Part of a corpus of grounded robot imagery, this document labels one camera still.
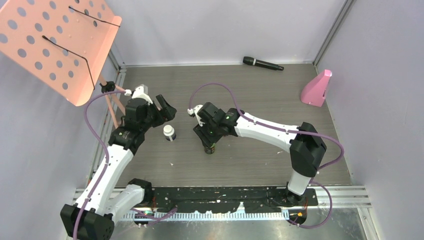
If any green black pill bottle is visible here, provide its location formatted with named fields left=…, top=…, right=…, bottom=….
left=204, top=144, right=215, bottom=155

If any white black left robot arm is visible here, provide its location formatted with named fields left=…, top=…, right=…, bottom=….
left=60, top=94, right=177, bottom=240

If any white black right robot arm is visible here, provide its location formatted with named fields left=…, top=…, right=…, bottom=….
left=187, top=102, right=327, bottom=207

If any white capped pill bottle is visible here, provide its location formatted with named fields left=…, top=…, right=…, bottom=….
left=163, top=124, right=176, bottom=142

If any black microphone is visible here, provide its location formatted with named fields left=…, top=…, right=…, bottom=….
left=242, top=56, right=285, bottom=71

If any pink music stand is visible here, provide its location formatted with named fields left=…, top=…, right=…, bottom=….
left=0, top=0, right=122, bottom=107

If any pink wedge object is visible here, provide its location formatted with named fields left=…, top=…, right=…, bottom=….
left=300, top=69, right=332, bottom=107

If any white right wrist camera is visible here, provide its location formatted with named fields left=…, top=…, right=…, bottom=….
left=187, top=104, right=205, bottom=127

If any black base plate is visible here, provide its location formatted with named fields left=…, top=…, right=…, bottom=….
left=144, top=186, right=319, bottom=214

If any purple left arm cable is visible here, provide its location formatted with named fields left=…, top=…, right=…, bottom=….
left=72, top=90, right=178, bottom=240

